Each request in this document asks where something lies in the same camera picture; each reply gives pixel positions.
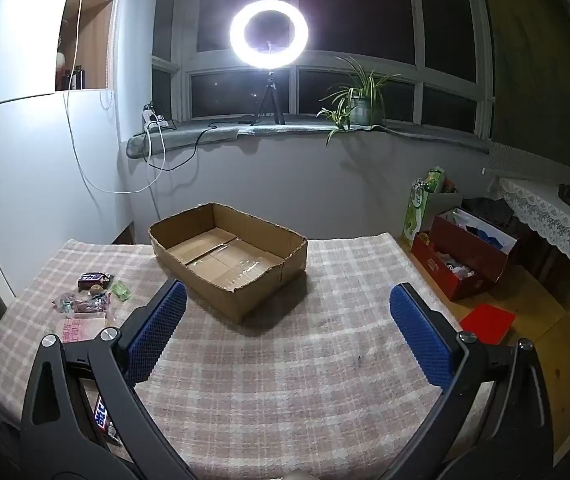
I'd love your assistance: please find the brown chocolate bar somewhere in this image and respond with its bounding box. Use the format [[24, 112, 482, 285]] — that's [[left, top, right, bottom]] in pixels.
[[77, 271, 114, 292], [92, 394, 120, 443]]

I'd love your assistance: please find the grey windowsill mat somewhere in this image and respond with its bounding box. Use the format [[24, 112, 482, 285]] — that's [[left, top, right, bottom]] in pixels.
[[125, 112, 493, 161]]

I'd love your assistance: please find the red cardboard box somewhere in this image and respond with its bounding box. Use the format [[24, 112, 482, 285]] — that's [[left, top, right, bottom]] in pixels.
[[411, 231, 506, 302]]

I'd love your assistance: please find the white cabinet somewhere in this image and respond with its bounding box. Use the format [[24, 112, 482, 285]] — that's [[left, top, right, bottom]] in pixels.
[[0, 0, 133, 301]]

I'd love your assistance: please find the black tripod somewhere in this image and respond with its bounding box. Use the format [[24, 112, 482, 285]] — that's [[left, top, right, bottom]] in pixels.
[[250, 67, 286, 127]]

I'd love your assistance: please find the flat red lid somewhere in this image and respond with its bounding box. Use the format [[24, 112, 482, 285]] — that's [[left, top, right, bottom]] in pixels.
[[459, 304, 517, 345]]

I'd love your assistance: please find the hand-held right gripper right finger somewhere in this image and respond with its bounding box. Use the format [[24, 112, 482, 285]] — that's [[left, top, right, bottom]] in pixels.
[[389, 282, 556, 480]]

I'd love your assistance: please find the wooden shelf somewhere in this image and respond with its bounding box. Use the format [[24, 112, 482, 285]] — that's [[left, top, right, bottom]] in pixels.
[[55, 0, 120, 92]]

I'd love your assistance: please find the dark olive curtain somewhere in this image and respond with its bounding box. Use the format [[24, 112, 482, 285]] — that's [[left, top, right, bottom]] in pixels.
[[480, 0, 570, 171]]

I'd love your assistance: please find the potted spider plant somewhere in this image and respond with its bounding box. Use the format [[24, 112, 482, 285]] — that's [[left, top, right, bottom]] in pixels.
[[316, 55, 403, 148]]

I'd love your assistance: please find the pink snack packet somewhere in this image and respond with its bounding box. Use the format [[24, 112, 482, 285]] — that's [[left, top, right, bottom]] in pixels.
[[57, 316, 108, 343]]

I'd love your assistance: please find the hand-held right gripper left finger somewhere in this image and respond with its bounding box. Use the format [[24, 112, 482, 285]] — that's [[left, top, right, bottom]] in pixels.
[[19, 279, 200, 480]]

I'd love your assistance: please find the black cable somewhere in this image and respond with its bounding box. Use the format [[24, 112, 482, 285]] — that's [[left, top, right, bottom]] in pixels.
[[145, 119, 253, 173]]

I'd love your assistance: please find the green snack bag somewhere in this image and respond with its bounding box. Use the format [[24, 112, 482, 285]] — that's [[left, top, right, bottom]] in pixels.
[[401, 167, 448, 247]]

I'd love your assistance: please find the ring light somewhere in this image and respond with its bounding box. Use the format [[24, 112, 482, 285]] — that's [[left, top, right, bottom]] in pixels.
[[229, 0, 310, 68]]

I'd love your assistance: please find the clear packet of dark candy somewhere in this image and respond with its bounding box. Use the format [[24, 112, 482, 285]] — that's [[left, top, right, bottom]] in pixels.
[[54, 292, 110, 316]]

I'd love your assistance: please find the white power strip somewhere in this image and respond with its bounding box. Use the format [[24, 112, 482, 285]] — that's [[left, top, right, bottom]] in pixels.
[[142, 102, 170, 128]]

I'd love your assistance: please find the white window frame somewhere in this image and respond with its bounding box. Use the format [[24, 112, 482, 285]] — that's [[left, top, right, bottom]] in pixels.
[[152, 0, 496, 138]]

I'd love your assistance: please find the white lace tablecloth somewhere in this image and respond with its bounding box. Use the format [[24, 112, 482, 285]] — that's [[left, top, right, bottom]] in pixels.
[[487, 175, 570, 303]]

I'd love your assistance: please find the white cable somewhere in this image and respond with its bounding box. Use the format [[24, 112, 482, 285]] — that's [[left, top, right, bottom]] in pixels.
[[62, 0, 168, 196]]

